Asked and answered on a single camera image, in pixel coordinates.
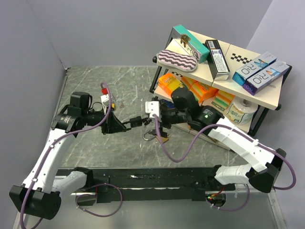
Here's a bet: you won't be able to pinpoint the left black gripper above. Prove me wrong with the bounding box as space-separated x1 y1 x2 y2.
81 105 126 135

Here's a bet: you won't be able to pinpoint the black-headed keys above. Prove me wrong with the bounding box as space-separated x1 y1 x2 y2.
142 117 152 126

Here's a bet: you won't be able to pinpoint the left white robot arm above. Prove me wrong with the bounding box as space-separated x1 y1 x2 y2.
9 92 128 219

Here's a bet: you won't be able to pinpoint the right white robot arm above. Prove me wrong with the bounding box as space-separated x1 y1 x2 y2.
146 88 286 193

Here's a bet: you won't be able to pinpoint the orange green box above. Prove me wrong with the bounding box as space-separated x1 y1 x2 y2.
158 73 184 96

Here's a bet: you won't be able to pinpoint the striped sponge pack behind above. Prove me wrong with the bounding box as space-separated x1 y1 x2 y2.
180 76 197 89

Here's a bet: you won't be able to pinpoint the striped sponge pack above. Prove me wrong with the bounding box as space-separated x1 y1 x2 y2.
211 90 235 111
180 76 197 89

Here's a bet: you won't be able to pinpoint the orange sponge pack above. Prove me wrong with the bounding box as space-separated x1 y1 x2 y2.
189 82 218 103

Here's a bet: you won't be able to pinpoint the pink wavy eye mask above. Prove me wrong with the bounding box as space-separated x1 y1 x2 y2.
156 50 198 72

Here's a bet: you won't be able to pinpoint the black tiered shelf rack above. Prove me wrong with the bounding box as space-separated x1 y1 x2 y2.
149 26 293 153

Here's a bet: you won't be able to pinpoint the black silver box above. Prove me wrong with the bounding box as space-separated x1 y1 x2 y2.
205 40 230 81

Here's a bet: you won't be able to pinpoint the teal box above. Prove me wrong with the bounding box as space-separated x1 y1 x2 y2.
171 25 210 63

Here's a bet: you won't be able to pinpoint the toilet paper roll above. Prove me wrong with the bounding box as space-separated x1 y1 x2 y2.
226 96 258 125

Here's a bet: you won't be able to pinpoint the blue toothpaste box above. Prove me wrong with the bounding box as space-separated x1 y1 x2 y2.
232 52 277 86

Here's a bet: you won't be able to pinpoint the purple toothpaste box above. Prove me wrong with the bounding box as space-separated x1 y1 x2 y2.
243 60 290 95

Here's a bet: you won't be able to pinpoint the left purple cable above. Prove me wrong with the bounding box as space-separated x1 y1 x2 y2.
19 82 112 229

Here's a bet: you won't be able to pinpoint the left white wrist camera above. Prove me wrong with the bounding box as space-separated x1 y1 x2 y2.
101 88 116 113

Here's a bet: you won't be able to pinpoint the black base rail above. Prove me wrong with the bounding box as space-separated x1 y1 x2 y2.
59 167 239 203

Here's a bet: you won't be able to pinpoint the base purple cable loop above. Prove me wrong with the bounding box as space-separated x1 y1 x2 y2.
75 183 123 217

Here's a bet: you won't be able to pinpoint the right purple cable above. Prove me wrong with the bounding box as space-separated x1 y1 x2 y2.
153 114 296 191

